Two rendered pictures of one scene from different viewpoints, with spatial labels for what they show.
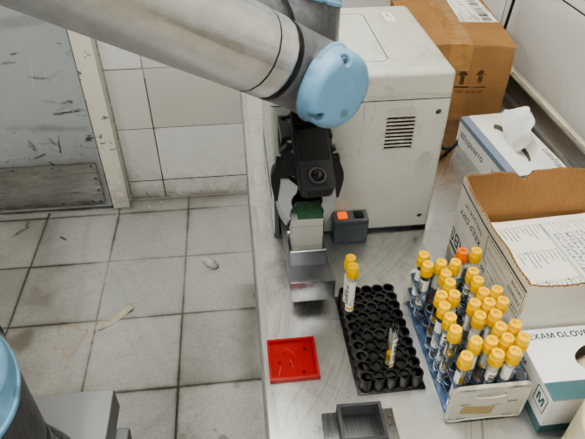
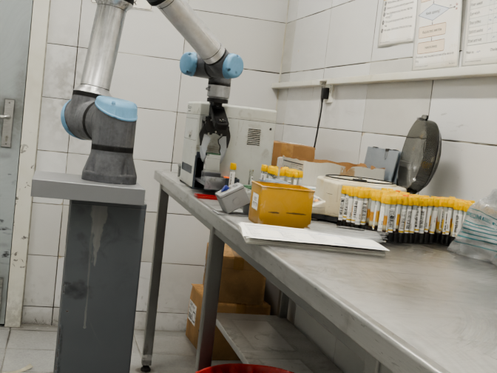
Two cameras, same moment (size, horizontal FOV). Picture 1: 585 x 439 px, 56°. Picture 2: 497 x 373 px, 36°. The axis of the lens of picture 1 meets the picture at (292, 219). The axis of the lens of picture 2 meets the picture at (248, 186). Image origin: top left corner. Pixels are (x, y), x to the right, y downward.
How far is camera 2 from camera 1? 197 cm
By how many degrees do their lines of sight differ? 36
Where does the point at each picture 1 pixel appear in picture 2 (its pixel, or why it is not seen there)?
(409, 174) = (259, 160)
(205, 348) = not seen: outside the picture
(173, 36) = (198, 31)
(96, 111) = (19, 232)
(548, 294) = (311, 166)
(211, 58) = (204, 41)
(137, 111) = (49, 239)
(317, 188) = (222, 123)
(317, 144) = (221, 113)
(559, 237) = not seen: hidden behind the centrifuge
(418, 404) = not seen: hidden behind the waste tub
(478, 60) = (296, 153)
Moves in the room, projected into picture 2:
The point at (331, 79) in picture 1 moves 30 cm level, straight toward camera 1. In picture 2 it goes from (233, 58) to (237, 50)
